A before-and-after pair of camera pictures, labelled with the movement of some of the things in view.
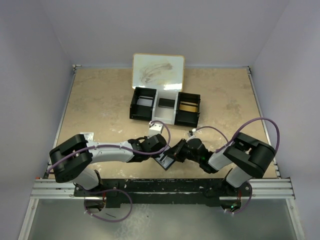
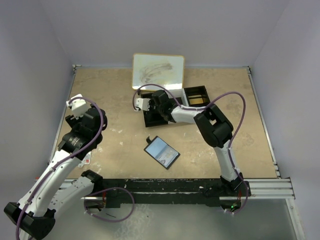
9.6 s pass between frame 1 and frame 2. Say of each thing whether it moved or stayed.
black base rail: stayed
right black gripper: moved
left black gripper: moved
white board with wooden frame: stayed
